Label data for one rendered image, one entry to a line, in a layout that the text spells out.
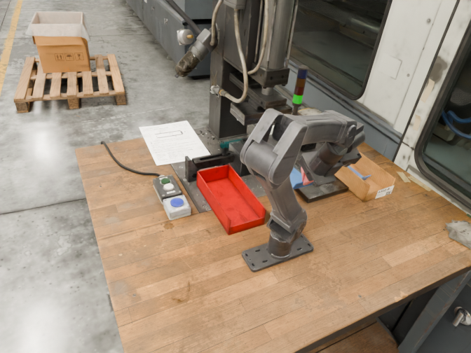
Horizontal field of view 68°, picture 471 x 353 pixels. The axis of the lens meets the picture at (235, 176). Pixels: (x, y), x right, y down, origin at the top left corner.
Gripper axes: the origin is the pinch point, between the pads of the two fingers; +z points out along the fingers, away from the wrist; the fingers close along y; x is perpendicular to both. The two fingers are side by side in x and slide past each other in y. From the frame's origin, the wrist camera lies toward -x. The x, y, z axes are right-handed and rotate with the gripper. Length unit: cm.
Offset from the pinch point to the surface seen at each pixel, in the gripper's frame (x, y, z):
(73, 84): 57, 247, 213
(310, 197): -6.0, -1.8, 9.9
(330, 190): -14.7, -0.7, 10.5
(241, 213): 17.8, -0.2, 12.2
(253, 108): 5.6, 29.1, 0.0
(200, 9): -85, 286, 158
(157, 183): 38.7, 18.8, 18.3
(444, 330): -57, -58, 43
